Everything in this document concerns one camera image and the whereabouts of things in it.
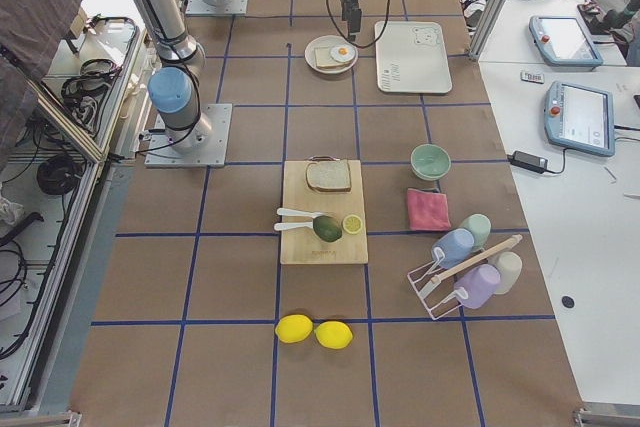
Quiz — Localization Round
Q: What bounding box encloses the white round plate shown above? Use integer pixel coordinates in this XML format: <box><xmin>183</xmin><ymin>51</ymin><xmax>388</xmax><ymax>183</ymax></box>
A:
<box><xmin>304</xmin><ymin>35</ymin><xmax>358</xmax><ymax>74</ymax></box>

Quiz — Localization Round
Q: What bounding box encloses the bread slice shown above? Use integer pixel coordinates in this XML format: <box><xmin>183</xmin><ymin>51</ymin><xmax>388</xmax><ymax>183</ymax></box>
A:
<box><xmin>314</xmin><ymin>47</ymin><xmax>347</xmax><ymax>69</ymax></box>
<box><xmin>305</xmin><ymin>160</ymin><xmax>352</xmax><ymax>192</ymax></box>

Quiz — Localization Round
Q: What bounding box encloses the bread slice on plate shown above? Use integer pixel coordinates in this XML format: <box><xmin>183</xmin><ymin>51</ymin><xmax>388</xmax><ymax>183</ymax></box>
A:
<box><xmin>314</xmin><ymin>47</ymin><xmax>347</xmax><ymax>69</ymax></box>

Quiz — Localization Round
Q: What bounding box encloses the fried egg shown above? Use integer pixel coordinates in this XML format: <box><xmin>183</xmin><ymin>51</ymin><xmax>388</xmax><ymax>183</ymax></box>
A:
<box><xmin>329</xmin><ymin>44</ymin><xmax>357</xmax><ymax>65</ymax></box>

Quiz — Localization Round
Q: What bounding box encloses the white bear tray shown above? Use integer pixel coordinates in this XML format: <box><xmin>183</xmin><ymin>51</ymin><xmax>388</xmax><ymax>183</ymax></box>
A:
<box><xmin>374</xmin><ymin>21</ymin><xmax>452</xmax><ymax>95</ymax></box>

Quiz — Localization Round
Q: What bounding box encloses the green bowl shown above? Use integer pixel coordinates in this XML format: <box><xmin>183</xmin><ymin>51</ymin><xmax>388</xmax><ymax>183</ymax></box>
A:
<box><xmin>410</xmin><ymin>144</ymin><xmax>451</xmax><ymax>181</ymax></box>

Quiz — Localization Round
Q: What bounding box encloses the pink cloth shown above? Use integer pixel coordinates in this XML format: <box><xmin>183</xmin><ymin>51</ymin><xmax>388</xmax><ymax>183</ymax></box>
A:
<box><xmin>406</xmin><ymin>188</ymin><xmax>451</xmax><ymax>232</ymax></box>

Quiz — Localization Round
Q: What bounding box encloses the lime half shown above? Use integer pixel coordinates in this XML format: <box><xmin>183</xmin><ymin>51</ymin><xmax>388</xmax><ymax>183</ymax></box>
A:
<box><xmin>342</xmin><ymin>214</ymin><xmax>364</xmax><ymax>235</ymax></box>

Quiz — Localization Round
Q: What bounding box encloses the white plastic spoon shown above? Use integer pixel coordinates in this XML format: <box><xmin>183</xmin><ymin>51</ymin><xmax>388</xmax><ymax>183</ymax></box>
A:
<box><xmin>276</xmin><ymin>207</ymin><xmax>326</xmax><ymax>219</ymax></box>

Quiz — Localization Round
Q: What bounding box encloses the green avocado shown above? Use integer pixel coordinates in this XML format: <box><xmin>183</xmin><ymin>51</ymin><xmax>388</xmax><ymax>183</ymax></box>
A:
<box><xmin>312</xmin><ymin>215</ymin><xmax>343</xmax><ymax>243</ymax></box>

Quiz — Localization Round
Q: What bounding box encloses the upper teach pendant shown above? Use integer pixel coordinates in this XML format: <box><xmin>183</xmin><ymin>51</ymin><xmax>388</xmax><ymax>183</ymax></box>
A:
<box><xmin>528</xmin><ymin>16</ymin><xmax>603</xmax><ymax>70</ymax></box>

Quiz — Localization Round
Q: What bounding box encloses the teach pendant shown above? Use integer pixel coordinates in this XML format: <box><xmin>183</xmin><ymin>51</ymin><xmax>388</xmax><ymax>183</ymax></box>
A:
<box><xmin>543</xmin><ymin>81</ymin><xmax>615</xmax><ymax>157</ymax></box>
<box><xmin>528</xmin><ymin>16</ymin><xmax>603</xmax><ymax>70</ymax></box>

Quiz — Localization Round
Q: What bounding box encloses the white plastic fork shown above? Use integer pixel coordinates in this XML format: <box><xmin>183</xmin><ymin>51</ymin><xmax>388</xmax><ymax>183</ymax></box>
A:
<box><xmin>273</xmin><ymin>221</ymin><xmax>314</xmax><ymax>232</ymax></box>

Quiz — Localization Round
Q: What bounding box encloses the wooden cutting board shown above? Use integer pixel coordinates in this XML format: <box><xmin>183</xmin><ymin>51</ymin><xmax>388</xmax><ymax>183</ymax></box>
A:
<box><xmin>280</xmin><ymin>160</ymin><xmax>368</xmax><ymax>265</ymax></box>

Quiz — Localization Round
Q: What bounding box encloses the black power adapter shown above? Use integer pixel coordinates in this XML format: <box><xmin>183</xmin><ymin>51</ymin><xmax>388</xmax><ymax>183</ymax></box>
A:
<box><xmin>507</xmin><ymin>150</ymin><xmax>548</xmax><ymax>174</ymax></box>

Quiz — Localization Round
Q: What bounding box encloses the green cup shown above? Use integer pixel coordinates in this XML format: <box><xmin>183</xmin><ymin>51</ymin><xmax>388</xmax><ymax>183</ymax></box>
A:
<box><xmin>459</xmin><ymin>213</ymin><xmax>491</xmax><ymax>252</ymax></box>

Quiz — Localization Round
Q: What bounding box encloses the lower teach pendant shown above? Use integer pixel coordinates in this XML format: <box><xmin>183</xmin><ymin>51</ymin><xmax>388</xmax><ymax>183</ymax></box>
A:
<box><xmin>543</xmin><ymin>81</ymin><xmax>615</xmax><ymax>157</ymax></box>

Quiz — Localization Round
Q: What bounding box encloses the blue cup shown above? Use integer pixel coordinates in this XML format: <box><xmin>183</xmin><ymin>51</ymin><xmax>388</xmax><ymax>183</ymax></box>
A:
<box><xmin>431</xmin><ymin>228</ymin><xmax>475</xmax><ymax>269</ymax></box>

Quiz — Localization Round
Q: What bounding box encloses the white cup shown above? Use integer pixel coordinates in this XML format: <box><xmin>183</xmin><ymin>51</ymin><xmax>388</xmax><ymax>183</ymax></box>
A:
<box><xmin>488</xmin><ymin>251</ymin><xmax>523</xmax><ymax>295</ymax></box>

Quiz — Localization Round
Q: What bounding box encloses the purple cup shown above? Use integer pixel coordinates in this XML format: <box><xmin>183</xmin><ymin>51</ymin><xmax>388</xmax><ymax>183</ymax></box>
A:
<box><xmin>454</xmin><ymin>263</ymin><xmax>501</xmax><ymax>309</ymax></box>

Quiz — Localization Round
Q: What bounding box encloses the left yellow lemon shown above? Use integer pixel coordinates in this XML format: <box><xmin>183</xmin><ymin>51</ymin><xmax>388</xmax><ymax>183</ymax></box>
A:
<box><xmin>274</xmin><ymin>314</ymin><xmax>313</xmax><ymax>344</ymax></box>

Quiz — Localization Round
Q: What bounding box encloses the yellow lemon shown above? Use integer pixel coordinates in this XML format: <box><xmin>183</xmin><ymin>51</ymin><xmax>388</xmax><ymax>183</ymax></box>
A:
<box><xmin>314</xmin><ymin>320</ymin><xmax>353</xmax><ymax>350</ymax></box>
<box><xmin>274</xmin><ymin>314</ymin><xmax>313</xmax><ymax>344</ymax></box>

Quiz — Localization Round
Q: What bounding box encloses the right yellow lemon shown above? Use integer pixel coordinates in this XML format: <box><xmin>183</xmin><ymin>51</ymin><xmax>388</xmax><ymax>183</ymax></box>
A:
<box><xmin>314</xmin><ymin>320</ymin><xmax>353</xmax><ymax>350</ymax></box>

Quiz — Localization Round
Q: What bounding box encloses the white wire cup rack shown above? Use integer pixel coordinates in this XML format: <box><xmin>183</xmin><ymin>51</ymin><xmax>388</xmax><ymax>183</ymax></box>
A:
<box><xmin>407</xmin><ymin>234</ymin><xmax>523</xmax><ymax>320</ymax></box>

